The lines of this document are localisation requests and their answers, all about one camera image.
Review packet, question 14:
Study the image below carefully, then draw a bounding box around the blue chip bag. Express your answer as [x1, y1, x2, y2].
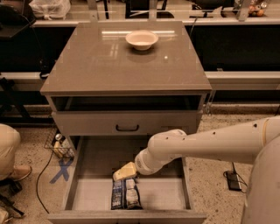
[111, 178, 142, 210]

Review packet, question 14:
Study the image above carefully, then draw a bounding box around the grey drawer cabinet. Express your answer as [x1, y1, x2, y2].
[39, 20, 213, 160]

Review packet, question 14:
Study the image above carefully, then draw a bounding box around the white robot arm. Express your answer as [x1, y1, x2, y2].
[113, 116, 280, 224]

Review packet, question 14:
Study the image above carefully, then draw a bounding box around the black floor cable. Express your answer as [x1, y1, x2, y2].
[222, 161, 249, 194]
[35, 148, 56, 214]

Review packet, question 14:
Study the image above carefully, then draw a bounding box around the person's beige trouser leg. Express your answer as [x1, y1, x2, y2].
[0, 124, 20, 180]

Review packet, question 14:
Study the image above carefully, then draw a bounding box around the black floor cable left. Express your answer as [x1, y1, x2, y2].
[35, 148, 56, 214]

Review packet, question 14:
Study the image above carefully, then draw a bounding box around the white paper bowl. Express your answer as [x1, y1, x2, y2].
[125, 30, 158, 51]

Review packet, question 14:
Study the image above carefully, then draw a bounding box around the wire basket with bottles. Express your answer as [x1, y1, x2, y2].
[44, 129, 75, 158]

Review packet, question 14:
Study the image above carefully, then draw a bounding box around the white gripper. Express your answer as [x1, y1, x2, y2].
[113, 149, 163, 181]

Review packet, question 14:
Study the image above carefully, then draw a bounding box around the open grey lower drawer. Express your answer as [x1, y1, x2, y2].
[48, 136, 207, 224]

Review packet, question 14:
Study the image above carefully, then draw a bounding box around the white plastic bag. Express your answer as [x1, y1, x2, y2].
[30, 0, 71, 20]

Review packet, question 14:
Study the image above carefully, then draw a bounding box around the tan shoe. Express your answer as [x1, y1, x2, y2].
[9, 165, 32, 181]

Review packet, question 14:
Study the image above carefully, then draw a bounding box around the black power adapter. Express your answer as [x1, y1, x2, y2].
[226, 171, 242, 192]

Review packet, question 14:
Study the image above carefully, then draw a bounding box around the black floor cable right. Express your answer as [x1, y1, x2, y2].
[222, 161, 249, 194]

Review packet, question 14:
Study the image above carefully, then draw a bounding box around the black drawer handle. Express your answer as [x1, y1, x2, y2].
[115, 124, 139, 132]

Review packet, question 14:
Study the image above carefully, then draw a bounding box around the fruit pile on shelf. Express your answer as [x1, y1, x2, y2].
[248, 0, 269, 17]

